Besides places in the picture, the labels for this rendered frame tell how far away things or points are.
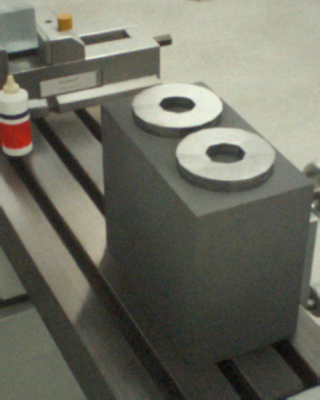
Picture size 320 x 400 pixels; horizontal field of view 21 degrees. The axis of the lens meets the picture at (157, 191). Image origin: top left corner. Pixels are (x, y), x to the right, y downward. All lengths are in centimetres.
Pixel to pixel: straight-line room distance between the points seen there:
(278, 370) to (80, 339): 20
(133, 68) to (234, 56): 226
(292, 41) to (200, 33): 39
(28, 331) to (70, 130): 30
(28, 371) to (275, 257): 63
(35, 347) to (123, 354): 45
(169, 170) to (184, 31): 296
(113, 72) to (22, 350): 43
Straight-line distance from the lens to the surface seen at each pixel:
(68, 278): 97
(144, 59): 130
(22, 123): 115
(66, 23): 125
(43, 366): 136
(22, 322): 128
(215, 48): 361
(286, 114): 315
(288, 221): 80
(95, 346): 89
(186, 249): 78
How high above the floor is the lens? 154
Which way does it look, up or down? 35 degrees down
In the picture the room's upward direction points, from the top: straight up
